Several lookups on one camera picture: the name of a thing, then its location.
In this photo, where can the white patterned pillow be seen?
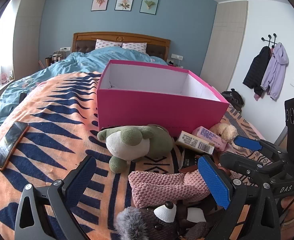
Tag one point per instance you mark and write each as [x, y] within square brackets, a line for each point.
[108, 44]
[135, 47]

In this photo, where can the cream bear plush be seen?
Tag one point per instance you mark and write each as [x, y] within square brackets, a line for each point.
[225, 131]

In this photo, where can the wooden headboard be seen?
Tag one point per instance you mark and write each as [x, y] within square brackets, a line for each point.
[87, 42]

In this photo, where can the pink knitted bear plush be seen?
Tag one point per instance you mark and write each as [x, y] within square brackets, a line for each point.
[156, 182]

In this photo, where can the beige wardrobe panel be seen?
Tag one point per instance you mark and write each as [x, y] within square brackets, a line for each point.
[224, 42]

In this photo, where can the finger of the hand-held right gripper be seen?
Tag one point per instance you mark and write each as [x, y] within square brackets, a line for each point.
[246, 143]
[246, 166]

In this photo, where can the pink garment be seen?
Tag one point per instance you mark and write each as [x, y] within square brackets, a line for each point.
[256, 96]

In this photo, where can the pink toy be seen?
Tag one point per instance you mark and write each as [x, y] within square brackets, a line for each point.
[4, 77]

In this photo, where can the dark clothes pile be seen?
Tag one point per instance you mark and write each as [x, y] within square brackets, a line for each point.
[233, 100]

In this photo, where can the purple jacket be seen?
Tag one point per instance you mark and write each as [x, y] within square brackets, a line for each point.
[276, 72]

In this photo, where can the orange patterned blanket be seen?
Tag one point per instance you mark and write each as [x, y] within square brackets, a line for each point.
[62, 120]

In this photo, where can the brown and white dog plush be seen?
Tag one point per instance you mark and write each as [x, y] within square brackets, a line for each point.
[149, 227]

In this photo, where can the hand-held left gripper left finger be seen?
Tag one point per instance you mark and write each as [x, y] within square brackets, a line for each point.
[82, 180]

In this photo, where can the white wall socket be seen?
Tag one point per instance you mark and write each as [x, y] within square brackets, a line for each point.
[65, 49]
[177, 56]

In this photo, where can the smartphone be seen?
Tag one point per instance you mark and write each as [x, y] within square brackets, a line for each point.
[8, 145]

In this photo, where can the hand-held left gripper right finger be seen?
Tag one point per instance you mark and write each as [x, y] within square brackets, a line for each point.
[213, 180]

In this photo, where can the blue duvet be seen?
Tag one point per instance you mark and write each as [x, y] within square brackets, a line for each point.
[87, 60]

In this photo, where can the black jacket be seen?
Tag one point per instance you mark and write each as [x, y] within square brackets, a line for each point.
[256, 72]

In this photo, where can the pink cardboard box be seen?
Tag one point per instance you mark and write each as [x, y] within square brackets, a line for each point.
[149, 110]

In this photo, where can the group of bedside bottles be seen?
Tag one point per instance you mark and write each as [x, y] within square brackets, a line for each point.
[53, 58]

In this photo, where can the black wall coat rack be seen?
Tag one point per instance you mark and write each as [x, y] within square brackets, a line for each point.
[269, 38]

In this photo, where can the yellow small box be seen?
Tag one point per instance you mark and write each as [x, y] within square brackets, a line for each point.
[191, 141]

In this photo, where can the green leaf framed picture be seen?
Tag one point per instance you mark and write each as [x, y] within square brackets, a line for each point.
[149, 4]

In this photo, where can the white flower framed picture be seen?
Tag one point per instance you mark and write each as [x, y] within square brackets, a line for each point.
[124, 2]

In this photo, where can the green frog plush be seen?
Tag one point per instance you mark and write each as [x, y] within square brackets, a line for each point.
[156, 142]

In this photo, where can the black small box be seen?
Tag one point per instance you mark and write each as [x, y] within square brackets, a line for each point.
[188, 161]

